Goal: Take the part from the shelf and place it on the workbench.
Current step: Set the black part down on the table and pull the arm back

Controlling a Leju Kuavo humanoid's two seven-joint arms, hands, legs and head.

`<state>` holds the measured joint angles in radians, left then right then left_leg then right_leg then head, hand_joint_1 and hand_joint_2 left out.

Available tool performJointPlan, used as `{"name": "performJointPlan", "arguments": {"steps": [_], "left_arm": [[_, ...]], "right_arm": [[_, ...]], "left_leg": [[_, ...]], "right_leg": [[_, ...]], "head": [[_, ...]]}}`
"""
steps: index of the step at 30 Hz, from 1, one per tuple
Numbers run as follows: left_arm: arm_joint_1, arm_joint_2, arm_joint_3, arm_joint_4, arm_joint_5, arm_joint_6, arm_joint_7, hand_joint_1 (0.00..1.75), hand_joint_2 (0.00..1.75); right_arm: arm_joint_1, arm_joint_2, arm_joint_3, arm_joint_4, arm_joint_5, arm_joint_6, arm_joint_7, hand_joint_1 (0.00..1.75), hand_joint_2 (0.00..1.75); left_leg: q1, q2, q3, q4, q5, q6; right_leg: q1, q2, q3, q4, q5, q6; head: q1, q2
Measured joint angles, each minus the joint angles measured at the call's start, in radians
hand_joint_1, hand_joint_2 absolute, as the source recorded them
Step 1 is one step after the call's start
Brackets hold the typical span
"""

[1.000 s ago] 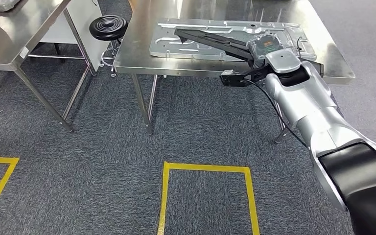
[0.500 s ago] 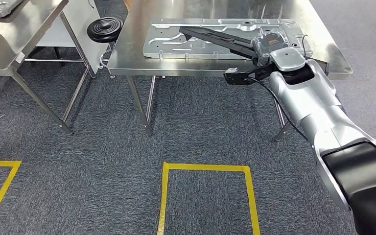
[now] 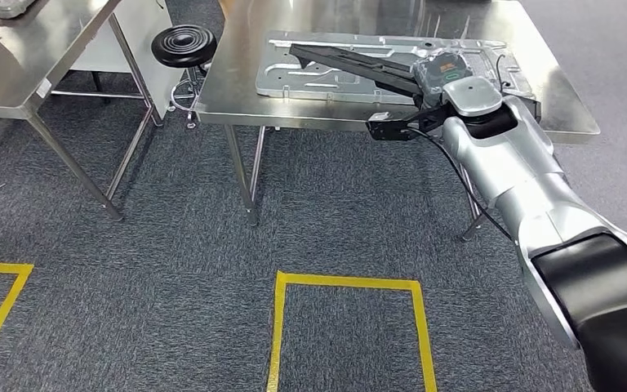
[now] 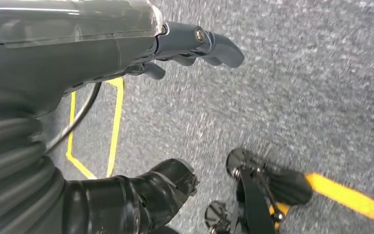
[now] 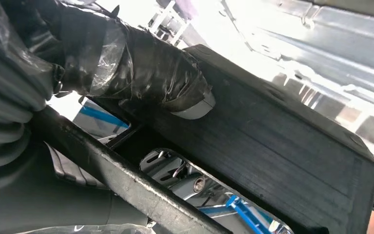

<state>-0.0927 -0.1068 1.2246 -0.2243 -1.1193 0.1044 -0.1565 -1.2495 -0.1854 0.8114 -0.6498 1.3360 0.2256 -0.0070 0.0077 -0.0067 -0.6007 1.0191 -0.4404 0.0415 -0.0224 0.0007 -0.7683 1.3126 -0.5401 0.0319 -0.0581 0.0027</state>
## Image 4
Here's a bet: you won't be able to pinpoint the dark grey robot foot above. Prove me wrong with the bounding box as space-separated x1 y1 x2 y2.
205 148 314 234

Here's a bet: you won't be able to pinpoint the black left camera cable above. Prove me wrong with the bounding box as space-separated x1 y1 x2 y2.
44 82 102 155

